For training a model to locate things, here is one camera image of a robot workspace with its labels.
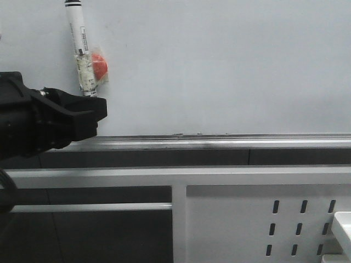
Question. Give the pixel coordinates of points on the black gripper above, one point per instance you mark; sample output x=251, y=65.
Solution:
x=34, y=121

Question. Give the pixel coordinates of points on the red round magnet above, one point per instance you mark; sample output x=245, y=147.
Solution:
x=100, y=66

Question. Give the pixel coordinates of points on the white whiteboard marker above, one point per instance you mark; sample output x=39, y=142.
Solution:
x=83, y=57

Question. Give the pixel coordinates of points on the white perforated metal panel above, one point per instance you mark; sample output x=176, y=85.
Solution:
x=262, y=223

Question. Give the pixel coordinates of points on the white plastic bin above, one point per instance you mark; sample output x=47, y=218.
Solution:
x=342, y=230

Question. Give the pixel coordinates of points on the white metal rack frame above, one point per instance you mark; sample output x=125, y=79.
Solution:
x=121, y=215

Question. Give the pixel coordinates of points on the white whiteboard with aluminium frame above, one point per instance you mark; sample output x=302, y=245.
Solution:
x=229, y=74

